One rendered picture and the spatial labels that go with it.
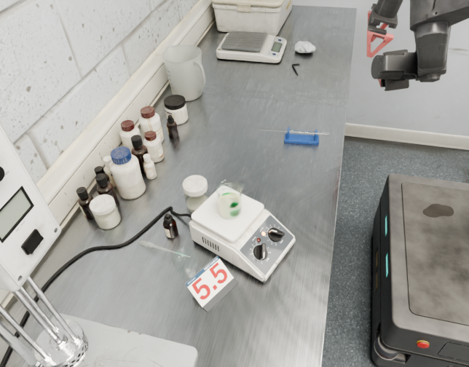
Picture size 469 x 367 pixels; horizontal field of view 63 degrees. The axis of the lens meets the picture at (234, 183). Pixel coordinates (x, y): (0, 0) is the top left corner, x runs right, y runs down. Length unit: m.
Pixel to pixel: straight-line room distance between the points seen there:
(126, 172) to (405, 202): 1.05
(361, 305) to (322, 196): 0.80
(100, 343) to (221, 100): 0.86
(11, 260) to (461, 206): 1.51
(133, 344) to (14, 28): 0.66
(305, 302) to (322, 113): 0.67
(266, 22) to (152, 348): 1.36
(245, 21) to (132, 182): 1.02
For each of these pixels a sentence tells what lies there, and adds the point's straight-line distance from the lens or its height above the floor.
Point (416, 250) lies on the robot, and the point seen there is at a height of 0.36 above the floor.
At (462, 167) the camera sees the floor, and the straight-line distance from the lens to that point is 2.44.
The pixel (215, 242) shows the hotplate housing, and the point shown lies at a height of 0.81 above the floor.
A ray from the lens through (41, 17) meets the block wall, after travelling 0.99.
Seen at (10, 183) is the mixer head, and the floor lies 1.24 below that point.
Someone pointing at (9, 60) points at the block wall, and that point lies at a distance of 0.91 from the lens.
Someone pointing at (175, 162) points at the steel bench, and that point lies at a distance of 1.10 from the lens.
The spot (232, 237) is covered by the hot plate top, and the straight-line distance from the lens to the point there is 0.78.
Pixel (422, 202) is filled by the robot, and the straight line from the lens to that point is 1.61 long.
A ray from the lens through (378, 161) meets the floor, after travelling 2.32.
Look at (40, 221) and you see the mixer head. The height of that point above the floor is 1.19.
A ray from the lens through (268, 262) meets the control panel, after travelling 0.81.
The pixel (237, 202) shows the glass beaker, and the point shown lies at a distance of 0.78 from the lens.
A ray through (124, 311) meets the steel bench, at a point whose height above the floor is 0.75.
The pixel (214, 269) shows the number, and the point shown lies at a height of 0.78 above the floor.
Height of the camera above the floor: 1.46
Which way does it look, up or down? 44 degrees down
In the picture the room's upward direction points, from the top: 4 degrees counter-clockwise
